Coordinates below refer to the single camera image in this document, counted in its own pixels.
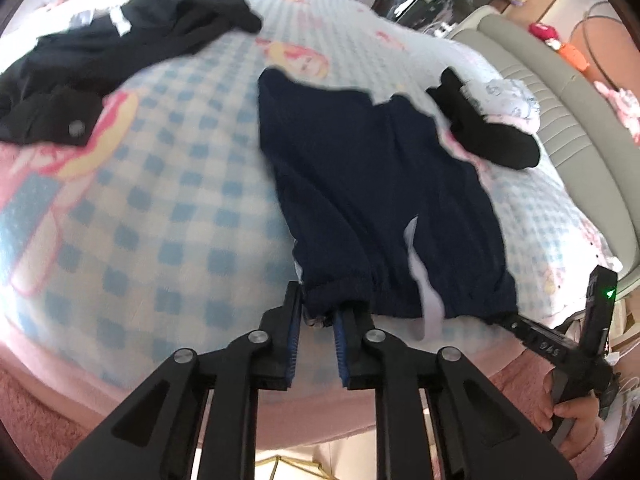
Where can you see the grey padded headboard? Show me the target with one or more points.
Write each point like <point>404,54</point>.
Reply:
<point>592,151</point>

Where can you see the black jacket on bed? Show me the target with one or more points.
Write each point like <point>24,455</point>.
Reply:
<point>54,93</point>

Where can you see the red plush toy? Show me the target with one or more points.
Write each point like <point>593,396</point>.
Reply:
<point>543,32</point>

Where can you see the blue checkered cartoon blanket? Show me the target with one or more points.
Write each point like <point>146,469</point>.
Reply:
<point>165,231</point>

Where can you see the orange plush toy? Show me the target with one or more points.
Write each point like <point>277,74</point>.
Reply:
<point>574,57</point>

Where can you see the folded pink garment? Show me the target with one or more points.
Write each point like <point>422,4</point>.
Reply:
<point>527,125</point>

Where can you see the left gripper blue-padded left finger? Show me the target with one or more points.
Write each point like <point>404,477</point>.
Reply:
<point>195,405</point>

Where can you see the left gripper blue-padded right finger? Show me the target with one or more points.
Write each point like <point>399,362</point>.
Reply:
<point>437,416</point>

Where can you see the folded white printed garment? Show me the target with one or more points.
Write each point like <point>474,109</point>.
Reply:
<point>501,96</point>

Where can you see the navy striped track pants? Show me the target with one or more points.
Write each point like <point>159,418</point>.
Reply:
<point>380,213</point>

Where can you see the folded black garment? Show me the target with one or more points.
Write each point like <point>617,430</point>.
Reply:
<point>503,145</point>

